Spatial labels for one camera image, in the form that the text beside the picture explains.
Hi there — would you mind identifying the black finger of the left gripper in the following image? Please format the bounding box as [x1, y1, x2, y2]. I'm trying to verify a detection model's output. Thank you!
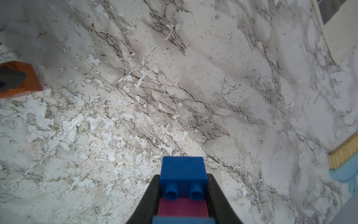
[1, 67, 26, 92]

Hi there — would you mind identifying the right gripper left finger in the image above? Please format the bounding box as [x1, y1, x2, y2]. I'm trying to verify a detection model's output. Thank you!
[126, 175, 160, 224]

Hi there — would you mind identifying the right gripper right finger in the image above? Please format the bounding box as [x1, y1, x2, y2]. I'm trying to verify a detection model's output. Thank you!
[207, 174, 243, 224]

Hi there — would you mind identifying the orange lego brick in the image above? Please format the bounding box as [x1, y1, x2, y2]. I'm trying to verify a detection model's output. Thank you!
[1, 61, 43, 99]

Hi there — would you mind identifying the long blue lego brick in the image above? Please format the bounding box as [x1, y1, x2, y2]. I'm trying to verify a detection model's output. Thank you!
[152, 216, 216, 224]

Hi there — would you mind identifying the pink lego brick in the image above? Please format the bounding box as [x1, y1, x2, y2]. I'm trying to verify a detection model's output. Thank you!
[157, 197, 209, 217]

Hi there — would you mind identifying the small blue lego brick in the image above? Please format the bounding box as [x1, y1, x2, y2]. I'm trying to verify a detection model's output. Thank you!
[159, 156, 208, 201]

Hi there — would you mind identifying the light blue hand brush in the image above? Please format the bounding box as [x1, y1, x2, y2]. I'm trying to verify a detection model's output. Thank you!
[328, 132, 358, 194]

